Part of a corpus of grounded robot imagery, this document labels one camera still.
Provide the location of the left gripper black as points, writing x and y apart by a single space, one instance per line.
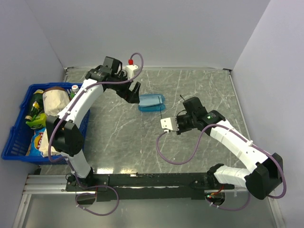
128 95

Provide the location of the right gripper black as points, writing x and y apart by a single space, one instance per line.
181 130

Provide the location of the light blue cleaning cloth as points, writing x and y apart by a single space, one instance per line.
150 100

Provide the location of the blue translucent glasses case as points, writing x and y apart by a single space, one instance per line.
155 108

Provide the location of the black thin sunglasses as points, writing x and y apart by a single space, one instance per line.
176 103

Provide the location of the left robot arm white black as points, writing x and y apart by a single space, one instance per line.
63 130

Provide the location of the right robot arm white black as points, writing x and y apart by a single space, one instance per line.
263 172

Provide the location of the green bottle white cap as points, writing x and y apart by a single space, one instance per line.
74 90

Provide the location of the brown white paper bag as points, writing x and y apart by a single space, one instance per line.
55 99

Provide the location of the lime green snack pack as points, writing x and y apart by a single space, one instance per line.
38 123

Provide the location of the dark green glass bottle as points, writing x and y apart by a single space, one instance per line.
35 105

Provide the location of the blue yellow chips bag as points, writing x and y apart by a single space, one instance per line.
35 143

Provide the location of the blue plastic basket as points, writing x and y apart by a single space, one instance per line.
20 134

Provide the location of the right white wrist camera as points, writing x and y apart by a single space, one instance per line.
170 124

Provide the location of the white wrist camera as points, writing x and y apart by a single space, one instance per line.
170 124
131 69

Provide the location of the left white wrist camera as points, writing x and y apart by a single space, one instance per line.
131 69

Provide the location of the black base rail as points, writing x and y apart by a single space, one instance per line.
147 186

